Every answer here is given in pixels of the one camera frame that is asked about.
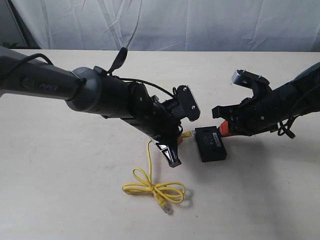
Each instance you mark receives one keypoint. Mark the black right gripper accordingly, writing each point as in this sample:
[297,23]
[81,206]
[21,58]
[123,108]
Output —
[274,112]

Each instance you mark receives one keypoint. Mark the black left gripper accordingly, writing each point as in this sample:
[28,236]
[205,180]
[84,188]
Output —
[157,120]

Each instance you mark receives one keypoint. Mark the black network switch box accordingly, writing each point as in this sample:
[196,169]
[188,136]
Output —
[209,144]

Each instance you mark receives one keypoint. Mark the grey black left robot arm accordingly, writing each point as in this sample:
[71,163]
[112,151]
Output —
[95,91]

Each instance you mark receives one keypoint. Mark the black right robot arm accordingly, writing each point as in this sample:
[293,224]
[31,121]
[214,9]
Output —
[311,77]

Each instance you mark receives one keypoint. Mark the white wrinkled backdrop curtain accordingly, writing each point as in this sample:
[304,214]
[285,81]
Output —
[174,25]

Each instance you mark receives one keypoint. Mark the green plant leaves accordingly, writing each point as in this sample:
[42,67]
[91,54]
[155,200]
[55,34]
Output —
[9,45]

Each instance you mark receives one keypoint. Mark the black light stand pole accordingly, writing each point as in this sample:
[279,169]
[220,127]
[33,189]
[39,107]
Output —
[29,41]

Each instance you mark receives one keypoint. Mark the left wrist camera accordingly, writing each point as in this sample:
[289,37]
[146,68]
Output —
[187,106]

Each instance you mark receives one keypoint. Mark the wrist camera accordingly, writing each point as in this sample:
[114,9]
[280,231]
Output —
[259,85]
[187,106]

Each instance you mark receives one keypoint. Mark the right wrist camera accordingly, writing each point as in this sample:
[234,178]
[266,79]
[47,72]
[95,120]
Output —
[259,85]

